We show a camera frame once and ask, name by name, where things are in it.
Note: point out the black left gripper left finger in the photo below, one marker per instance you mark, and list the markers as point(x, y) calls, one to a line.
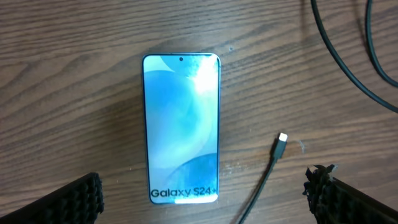
point(80, 201)

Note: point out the blue Galaxy S24+ smartphone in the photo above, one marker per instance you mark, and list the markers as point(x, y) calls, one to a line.
point(181, 98)

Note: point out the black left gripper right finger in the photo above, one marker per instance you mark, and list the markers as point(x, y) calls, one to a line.
point(332, 201)

